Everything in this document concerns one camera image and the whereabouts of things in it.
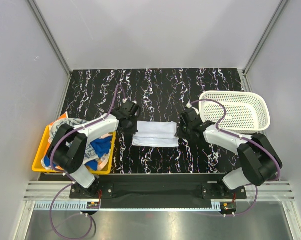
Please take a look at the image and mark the yellow plastic bin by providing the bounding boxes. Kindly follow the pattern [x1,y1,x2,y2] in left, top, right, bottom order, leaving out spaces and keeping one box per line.
[32,125,116,175]

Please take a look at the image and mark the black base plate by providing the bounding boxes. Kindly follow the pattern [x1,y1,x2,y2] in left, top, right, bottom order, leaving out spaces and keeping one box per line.
[69,173,247,211]

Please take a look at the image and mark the orange towel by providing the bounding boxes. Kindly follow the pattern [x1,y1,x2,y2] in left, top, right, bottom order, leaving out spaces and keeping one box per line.
[45,111,69,152]

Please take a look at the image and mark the blue patterned grey towel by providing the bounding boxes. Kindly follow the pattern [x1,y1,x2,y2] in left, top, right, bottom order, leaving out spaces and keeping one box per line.
[41,118,100,171]

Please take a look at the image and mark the white slotted cable duct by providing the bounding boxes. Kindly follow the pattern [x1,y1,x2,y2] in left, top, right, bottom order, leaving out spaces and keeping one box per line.
[34,200,100,211]

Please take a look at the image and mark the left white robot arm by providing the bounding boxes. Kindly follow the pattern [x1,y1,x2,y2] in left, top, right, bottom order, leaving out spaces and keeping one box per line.
[47,100,141,198]

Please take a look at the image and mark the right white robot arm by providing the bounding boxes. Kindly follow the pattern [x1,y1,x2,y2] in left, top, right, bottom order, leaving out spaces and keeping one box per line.
[177,108,283,198]

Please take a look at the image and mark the white perforated basket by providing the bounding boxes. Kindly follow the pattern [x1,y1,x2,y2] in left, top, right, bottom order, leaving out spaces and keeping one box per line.
[198,90,271,134]

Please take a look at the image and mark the pink white towel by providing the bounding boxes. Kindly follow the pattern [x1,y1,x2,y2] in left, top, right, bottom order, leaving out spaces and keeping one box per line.
[97,133,113,171]

